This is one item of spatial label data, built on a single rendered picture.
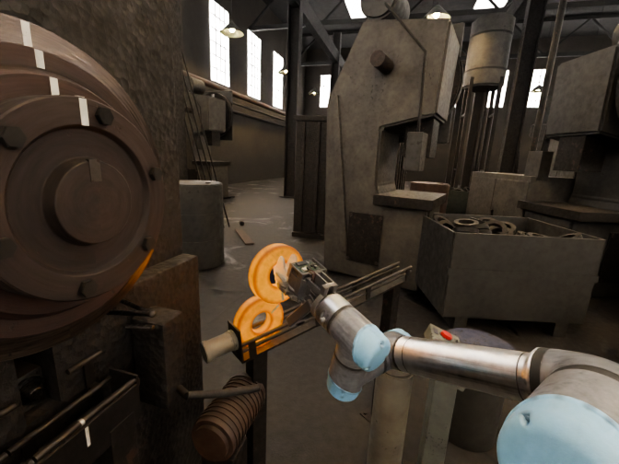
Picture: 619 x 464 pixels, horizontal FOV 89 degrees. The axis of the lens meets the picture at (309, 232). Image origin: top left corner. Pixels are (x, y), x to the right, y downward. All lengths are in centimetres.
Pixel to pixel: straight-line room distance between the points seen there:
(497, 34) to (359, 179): 674
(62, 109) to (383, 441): 123
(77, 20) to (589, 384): 101
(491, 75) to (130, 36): 854
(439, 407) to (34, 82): 126
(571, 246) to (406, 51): 191
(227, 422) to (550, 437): 72
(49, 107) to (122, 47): 46
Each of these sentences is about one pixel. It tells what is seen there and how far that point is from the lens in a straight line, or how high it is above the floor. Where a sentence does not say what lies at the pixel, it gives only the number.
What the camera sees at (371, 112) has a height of 160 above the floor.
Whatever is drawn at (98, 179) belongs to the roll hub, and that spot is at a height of 115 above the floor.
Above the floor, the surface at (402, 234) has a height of 54.
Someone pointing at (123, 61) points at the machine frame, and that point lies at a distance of 94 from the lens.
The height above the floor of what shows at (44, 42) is 133.
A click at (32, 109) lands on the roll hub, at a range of 50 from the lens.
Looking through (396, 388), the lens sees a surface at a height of 48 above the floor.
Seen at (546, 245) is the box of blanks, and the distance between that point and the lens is 266.
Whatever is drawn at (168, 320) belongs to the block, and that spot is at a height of 80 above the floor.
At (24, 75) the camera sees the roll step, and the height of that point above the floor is 127.
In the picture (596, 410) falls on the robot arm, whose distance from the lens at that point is 45.
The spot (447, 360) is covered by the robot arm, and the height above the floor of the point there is 84.
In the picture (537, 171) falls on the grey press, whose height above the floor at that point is 115.
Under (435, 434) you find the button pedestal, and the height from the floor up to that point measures 30.
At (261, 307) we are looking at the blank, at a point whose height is 76.
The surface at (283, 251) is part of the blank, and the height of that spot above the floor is 95.
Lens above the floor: 119
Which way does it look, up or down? 13 degrees down
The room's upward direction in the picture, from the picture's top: 3 degrees clockwise
